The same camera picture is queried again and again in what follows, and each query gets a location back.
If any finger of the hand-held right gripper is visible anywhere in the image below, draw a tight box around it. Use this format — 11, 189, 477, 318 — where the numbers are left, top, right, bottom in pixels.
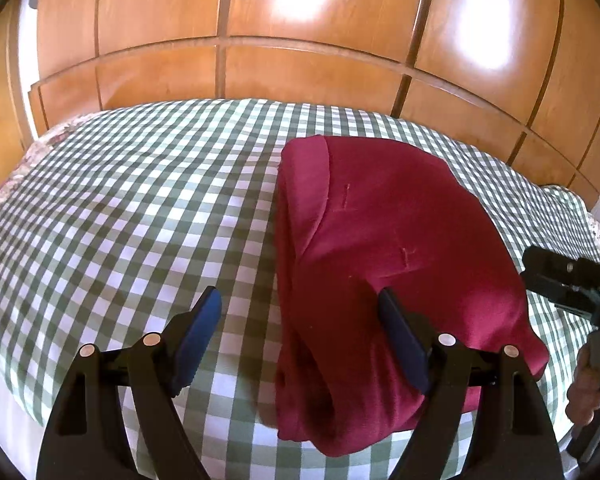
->
522, 246, 600, 292
550, 287, 600, 320

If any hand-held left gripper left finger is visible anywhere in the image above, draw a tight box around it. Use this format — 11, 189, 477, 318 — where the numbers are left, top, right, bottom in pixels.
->
36, 286, 223, 480

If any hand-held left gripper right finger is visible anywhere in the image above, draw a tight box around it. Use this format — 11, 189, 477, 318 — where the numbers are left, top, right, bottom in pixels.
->
377, 287, 564, 480

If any maroon embroidered garment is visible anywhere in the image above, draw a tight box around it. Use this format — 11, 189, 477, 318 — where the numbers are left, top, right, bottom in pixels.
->
274, 135, 551, 458

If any person's right hand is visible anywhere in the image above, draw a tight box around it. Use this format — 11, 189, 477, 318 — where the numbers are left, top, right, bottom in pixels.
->
566, 342, 600, 427

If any green white checkered bedsheet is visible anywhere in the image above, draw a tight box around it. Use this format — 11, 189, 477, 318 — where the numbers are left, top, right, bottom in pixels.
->
0, 99, 600, 480

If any wooden wardrobe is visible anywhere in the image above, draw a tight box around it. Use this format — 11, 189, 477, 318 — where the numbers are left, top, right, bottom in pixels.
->
0, 0, 600, 211

